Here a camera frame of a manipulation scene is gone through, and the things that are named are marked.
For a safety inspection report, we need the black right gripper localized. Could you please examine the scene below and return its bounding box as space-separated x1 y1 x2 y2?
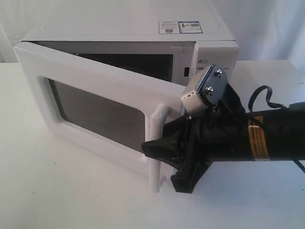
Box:
141 84 253 193

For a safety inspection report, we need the white microwave oven body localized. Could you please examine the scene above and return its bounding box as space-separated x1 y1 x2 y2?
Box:
22 0 238 83

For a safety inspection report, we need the blue label sticker right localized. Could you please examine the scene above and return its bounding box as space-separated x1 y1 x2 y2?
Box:
178 21 203 34

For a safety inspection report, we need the white microwave door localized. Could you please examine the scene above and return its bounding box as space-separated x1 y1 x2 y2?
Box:
14 41 193 192

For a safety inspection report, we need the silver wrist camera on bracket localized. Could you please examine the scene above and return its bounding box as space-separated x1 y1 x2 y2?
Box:
181 64 228 115

